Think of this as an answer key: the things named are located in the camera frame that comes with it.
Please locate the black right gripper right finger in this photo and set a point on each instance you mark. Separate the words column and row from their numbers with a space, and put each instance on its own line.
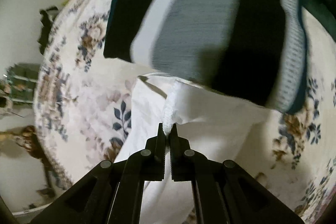
column 192, row 166

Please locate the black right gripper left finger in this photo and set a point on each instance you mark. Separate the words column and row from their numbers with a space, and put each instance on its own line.
column 145, row 165

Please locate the white t-shirt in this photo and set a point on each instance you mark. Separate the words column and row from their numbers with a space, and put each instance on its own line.
column 215, row 125

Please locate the black clothes pile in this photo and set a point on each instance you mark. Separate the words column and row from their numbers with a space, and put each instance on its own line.
column 47, row 20

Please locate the floral bed cover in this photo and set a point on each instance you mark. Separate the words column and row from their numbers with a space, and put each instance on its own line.
column 82, row 108

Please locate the black grey striped folded garment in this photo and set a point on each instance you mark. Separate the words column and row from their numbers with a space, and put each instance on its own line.
column 251, row 49

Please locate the teal storage rack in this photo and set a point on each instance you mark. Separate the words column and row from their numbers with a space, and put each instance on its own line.
column 19, row 83

